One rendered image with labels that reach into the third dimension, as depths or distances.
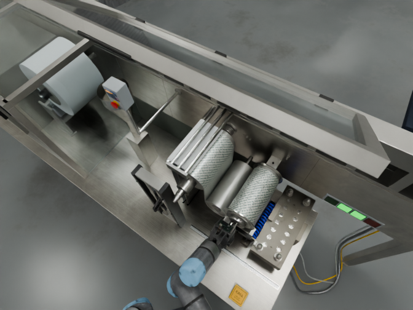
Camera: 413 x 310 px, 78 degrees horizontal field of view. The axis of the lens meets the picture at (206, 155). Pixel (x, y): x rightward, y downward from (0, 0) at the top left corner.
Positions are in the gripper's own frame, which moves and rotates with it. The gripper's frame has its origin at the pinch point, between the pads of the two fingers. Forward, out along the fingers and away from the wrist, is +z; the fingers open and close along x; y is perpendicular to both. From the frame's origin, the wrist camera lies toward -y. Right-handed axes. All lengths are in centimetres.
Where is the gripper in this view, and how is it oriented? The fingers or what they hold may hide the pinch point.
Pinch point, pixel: (230, 225)
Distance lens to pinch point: 113.1
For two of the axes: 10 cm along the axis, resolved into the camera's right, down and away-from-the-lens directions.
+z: 4.7, -2.6, 8.5
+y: 3.2, -8.4, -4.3
